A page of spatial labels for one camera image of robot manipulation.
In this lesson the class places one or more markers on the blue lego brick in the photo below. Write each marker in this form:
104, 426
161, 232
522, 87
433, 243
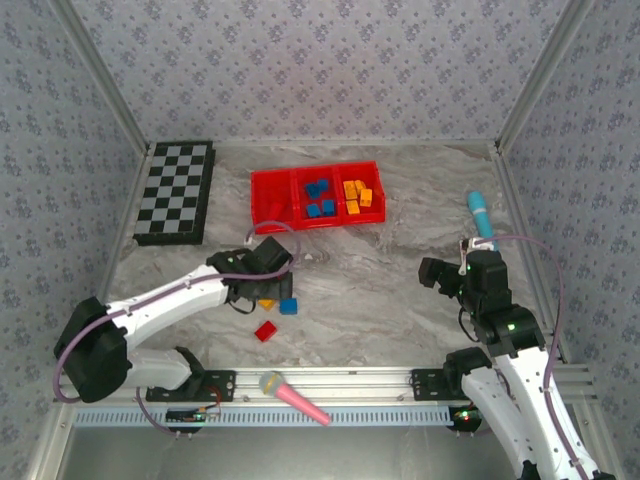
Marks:
312, 189
313, 210
288, 306
323, 185
328, 207

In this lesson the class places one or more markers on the yellow lego brick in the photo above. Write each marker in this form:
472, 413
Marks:
360, 186
353, 207
267, 304
350, 189
366, 197

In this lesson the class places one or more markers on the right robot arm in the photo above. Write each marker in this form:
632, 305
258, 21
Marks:
540, 400

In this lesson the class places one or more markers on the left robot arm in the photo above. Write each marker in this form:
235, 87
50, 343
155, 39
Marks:
165, 305

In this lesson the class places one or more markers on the blue toy microphone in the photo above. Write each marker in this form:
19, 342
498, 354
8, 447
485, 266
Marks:
480, 215

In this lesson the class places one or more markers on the red plastic bin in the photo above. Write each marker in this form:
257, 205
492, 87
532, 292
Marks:
320, 198
377, 210
267, 187

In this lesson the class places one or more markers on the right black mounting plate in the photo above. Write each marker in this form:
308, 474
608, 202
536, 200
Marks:
427, 384

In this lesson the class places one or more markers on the black mounting plate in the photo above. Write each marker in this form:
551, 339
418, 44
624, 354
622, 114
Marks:
220, 385
427, 384

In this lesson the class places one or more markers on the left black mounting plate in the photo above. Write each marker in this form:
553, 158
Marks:
220, 385

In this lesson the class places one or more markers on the pink toy microphone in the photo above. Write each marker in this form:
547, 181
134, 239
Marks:
295, 398

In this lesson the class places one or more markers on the right circuit board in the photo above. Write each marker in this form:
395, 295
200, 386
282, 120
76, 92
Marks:
465, 416

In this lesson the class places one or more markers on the circuit board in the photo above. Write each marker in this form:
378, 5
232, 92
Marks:
465, 416
192, 415

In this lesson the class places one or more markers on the black grey chessboard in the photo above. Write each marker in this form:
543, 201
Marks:
170, 185

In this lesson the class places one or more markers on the left circuit board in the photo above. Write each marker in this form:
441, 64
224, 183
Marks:
192, 415

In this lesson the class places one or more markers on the right aluminium table rail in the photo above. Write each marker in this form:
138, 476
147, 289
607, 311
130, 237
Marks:
520, 200

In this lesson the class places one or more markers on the aluminium table rail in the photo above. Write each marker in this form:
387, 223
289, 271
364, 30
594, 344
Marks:
125, 220
520, 200

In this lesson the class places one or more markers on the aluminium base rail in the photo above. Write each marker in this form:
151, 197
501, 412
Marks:
350, 382

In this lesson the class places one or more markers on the left aluminium table rail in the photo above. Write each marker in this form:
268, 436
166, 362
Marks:
125, 220

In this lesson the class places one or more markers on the right aluminium frame post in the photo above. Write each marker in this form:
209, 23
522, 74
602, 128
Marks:
542, 80

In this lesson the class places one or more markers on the aluminium frame post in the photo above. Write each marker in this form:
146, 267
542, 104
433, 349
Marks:
542, 80
105, 80

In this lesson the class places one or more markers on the left aluminium frame post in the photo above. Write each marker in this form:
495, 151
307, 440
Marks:
105, 80

